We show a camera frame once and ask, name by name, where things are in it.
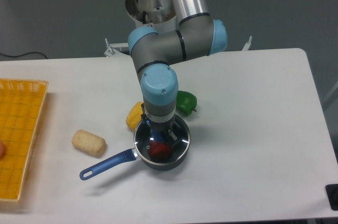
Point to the yellow woven basket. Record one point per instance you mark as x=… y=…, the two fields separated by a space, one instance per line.
x=22 y=101

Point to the green bell pepper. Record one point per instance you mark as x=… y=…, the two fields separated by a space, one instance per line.
x=186 y=102

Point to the black device at table edge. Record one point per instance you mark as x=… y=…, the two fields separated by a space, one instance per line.
x=332 y=194

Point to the beige bread loaf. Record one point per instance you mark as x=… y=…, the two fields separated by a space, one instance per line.
x=89 y=143

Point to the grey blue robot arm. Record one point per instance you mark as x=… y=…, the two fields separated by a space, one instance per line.
x=173 y=31

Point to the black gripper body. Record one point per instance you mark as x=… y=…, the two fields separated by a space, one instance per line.
x=159 y=124

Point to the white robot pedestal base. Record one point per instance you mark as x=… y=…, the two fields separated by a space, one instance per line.
x=161 y=15

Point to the yellow bell pepper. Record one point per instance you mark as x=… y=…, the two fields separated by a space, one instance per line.
x=134 y=116

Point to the glass pot lid blue knob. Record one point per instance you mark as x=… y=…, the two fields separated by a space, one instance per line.
x=143 y=135

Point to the red bell pepper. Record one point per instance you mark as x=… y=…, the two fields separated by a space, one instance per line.
x=159 y=151

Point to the dark pot blue handle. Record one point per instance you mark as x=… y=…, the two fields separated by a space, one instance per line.
x=125 y=156

